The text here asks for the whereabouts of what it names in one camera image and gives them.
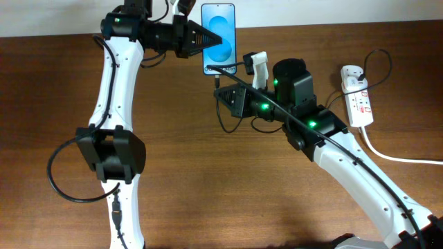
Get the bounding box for blue smartphone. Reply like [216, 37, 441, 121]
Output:
[200, 3, 238, 76]

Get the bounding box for black charger cable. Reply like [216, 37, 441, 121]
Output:
[213, 48, 394, 134]

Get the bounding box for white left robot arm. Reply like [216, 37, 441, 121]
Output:
[46, 0, 222, 248]

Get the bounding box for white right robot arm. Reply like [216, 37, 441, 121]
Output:
[212, 58, 442, 248]

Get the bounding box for white charger plug adapter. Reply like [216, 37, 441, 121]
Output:
[342, 76, 368, 93]

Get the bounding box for white power strip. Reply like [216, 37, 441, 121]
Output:
[341, 65, 374, 127]

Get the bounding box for white power strip cord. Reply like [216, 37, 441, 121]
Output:
[358, 125, 443, 166]

